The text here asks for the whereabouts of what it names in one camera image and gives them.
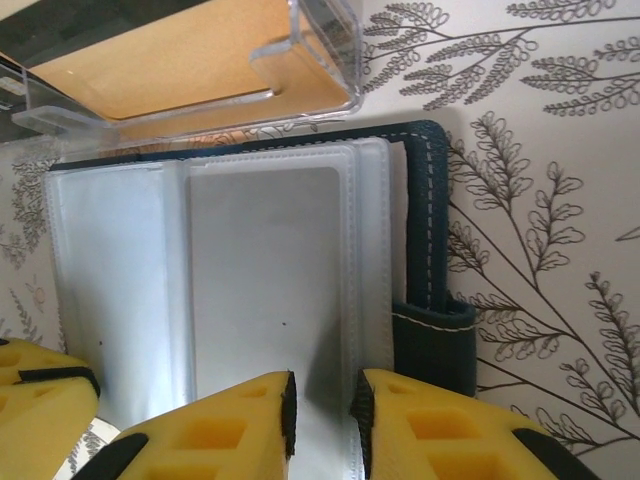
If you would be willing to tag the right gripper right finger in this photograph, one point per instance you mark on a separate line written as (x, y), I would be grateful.
(440, 440)

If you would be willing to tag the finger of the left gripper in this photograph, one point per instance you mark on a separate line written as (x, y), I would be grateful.
(35, 400)

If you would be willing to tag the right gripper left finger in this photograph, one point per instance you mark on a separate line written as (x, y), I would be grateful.
(210, 440)

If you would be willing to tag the gold card with black stripe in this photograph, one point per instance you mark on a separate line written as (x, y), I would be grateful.
(175, 65)

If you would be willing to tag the clear acrylic card organizer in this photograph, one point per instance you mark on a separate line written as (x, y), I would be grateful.
(320, 30)

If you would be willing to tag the silver grey credit card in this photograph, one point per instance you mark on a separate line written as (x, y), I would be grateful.
(265, 260)

